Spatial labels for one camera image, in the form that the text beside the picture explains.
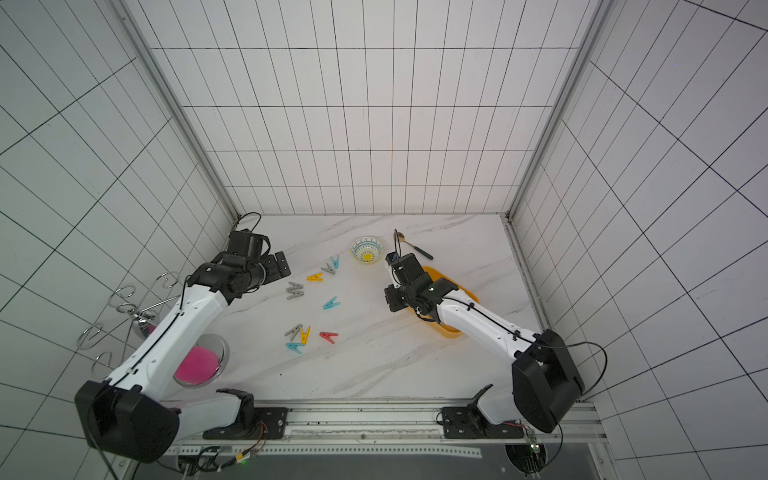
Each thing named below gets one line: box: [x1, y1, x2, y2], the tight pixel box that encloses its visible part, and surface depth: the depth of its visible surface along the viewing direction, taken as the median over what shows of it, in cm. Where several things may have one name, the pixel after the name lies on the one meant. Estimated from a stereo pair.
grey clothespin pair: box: [286, 281, 305, 300], surface depth 99 cm
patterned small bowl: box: [350, 236, 384, 264], surface depth 109 cm
